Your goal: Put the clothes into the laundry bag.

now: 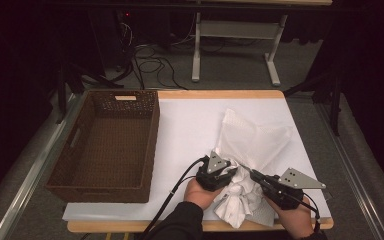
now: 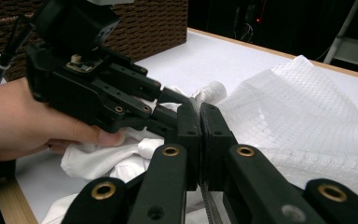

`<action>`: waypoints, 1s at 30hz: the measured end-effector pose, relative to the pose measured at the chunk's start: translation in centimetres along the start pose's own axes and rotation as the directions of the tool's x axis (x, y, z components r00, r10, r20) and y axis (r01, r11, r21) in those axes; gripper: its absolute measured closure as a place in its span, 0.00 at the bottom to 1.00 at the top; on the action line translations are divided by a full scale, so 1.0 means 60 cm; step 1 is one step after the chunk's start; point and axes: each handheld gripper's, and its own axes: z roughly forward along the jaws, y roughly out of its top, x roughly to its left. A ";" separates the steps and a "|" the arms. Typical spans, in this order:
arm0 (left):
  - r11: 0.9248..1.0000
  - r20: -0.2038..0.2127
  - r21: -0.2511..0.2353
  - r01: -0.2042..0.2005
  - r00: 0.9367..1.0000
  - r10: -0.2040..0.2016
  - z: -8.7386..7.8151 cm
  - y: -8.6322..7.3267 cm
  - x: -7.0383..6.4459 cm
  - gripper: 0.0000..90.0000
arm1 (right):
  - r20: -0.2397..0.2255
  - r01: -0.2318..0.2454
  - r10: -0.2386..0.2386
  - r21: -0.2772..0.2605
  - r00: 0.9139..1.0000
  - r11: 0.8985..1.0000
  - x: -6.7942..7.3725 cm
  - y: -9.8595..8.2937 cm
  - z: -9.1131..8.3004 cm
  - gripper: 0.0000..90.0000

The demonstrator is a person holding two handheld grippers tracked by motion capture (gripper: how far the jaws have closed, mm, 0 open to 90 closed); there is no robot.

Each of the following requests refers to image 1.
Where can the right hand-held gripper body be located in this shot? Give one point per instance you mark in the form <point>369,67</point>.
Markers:
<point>286,196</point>

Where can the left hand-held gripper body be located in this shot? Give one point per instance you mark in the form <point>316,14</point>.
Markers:
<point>211,181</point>

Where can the white shirt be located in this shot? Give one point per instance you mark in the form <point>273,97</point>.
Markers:
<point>240,200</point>

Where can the white towel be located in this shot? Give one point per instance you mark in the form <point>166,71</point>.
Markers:
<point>253,140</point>

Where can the brown wicker basket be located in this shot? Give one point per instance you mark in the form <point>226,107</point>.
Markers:
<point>110,150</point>

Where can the person's left hand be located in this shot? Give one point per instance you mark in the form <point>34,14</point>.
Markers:
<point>200,196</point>

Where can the person's right hand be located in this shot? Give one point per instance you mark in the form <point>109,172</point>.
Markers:
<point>295,223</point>

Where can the white table sheet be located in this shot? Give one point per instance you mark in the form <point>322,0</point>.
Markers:
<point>183,140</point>

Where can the black metal stand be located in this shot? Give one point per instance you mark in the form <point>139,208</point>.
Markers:
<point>336,100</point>
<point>61,96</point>

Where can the dark computer tower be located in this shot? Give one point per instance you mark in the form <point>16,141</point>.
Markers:
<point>113,40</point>

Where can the metal floor rail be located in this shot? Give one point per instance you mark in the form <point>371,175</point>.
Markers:
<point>30,181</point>
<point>350,173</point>

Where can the white metal frame desk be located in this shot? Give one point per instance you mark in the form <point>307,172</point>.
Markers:
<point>236,29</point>

